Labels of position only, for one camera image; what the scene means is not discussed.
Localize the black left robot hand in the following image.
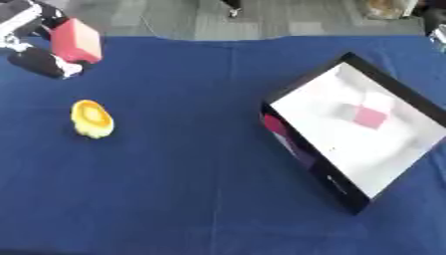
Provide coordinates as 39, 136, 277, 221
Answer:
5, 2, 88, 81

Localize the red rectangular block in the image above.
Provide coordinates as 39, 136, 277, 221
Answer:
49, 17, 105, 65

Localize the black box with white inside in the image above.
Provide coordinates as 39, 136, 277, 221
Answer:
258, 51, 446, 216

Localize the yellow toy fruit half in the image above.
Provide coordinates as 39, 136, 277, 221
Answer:
70, 99, 117, 140

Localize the tan bag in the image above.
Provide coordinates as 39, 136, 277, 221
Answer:
362, 0, 420, 20

